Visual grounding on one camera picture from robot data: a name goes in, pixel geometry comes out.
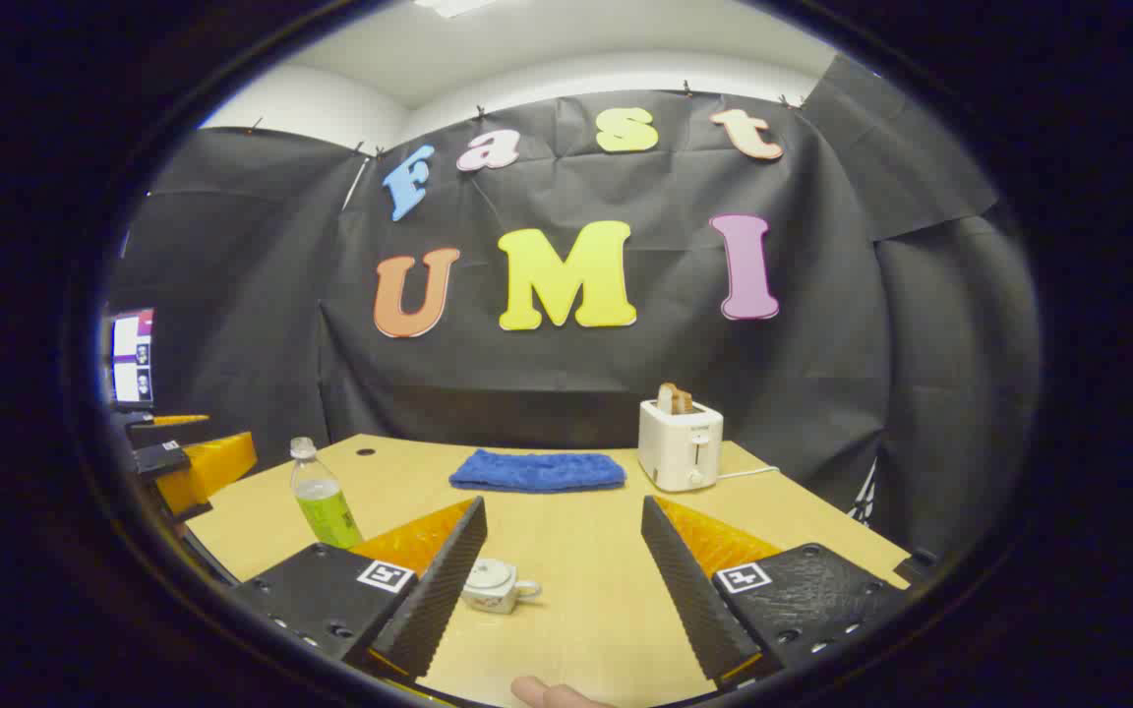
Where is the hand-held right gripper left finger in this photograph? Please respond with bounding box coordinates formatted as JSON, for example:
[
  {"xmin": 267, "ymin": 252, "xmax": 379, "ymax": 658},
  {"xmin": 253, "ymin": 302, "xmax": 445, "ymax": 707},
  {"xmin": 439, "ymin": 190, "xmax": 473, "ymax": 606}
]
[{"xmin": 232, "ymin": 497, "xmax": 489, "ymax": 684}]

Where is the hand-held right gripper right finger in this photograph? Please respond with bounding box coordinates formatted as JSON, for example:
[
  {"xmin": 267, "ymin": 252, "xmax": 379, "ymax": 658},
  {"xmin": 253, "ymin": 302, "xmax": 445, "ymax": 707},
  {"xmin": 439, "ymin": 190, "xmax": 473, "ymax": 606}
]
[{"xmin": 640, "ymin": 495, "xmax": 912, "ymax": 691}]

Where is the white teacup lid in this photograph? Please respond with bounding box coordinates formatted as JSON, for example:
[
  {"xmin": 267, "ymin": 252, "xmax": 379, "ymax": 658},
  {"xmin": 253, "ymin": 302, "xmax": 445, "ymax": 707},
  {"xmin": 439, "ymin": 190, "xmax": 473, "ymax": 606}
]
[{"xmin": 468, "ymin": 558, "xmax": 518, "ymax": 591}]

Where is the white teacup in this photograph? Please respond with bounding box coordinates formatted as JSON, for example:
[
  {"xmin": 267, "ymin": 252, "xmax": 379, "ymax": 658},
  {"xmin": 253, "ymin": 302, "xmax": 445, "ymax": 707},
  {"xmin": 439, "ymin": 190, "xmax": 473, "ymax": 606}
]
[{"xmin": 461, "ymin": 570, "xmax": 543, "ymax": 616}]

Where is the clear water bottle green label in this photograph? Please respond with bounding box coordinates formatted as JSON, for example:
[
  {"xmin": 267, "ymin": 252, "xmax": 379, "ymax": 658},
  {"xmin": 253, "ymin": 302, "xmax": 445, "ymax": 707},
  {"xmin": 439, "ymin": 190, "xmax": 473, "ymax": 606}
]
[{"xmin": 289, "ymin": 437, "xmax": 364, "ymax": 550}]

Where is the computer monitor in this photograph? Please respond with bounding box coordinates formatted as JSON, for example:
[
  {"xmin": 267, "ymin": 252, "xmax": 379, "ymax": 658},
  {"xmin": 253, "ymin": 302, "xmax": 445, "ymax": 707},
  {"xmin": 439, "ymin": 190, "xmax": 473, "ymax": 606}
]
[{"xmin": 110, "ymin": 308, "xmax": 156, "ymax": 409}]

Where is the white toaster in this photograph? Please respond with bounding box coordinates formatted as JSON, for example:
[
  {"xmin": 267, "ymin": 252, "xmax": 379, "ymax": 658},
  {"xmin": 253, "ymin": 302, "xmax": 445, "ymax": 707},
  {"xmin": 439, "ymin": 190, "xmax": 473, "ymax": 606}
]
[{"xmin": 637, "ymin": 398, "xmax": 725, "ymax": 493}]

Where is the blue folded towel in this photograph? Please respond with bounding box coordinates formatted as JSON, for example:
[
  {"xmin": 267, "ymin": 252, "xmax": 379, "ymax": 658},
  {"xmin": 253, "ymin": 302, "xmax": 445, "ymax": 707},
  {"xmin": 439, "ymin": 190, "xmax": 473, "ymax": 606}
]
[{"xmin": 448, "ymin": 448, "xmax": 627, "ymax": 494}]

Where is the black backdrop cloth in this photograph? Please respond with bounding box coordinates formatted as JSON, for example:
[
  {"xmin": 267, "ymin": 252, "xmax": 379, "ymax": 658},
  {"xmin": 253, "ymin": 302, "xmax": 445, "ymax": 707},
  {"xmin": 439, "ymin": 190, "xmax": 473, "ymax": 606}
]
[{"xmin": 109, "ymin": 54, "xmax": 1044, "ymax": 561}]

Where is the ceiling light panel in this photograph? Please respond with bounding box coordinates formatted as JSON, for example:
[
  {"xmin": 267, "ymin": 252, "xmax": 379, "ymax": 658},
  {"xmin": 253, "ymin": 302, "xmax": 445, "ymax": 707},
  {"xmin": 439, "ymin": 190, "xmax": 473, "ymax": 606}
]
[{"xmin": 414, "ymin": 0, "xmax": 499, "ymax": 19}]

